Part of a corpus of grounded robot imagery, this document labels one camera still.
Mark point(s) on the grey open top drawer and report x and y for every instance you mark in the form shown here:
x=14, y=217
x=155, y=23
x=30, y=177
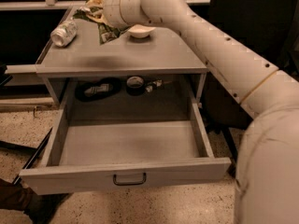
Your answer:
x=159, y=133

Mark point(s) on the silver green soda can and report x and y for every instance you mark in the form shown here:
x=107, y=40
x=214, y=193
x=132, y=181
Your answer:
x=64, y=33

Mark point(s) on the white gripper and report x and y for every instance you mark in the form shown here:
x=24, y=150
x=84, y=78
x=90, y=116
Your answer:
x=110, y=9

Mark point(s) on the black tape roll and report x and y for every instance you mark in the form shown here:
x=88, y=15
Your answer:
x=135, y=85

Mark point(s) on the black pouch with label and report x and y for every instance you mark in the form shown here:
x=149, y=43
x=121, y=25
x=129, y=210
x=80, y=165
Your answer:
x=93, y=91

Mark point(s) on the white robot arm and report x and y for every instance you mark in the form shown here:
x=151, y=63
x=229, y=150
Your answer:
x=267, y=177

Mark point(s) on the small crumpled wrapper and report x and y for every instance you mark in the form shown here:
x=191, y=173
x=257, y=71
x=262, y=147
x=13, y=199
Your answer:
x=155, y=85

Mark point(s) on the grey metal cabinet counter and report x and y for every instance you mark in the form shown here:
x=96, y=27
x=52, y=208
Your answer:
x=163, y=52

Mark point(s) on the green jalapeno chip bag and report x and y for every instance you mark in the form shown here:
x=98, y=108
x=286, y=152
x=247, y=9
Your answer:
x=108, y=32

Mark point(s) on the white paper bowl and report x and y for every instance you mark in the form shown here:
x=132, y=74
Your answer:
x=140, y=31

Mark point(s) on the black floor stand leg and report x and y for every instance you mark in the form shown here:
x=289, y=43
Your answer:
x=32, y=152

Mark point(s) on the brown shoe and leg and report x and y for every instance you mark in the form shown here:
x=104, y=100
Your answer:
x=39, y=208

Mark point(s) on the black metal drawer handle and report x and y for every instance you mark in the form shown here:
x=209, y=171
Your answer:
x=129, y=180

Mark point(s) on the black office chair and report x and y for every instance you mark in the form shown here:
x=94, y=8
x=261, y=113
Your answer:
x=268, y=27

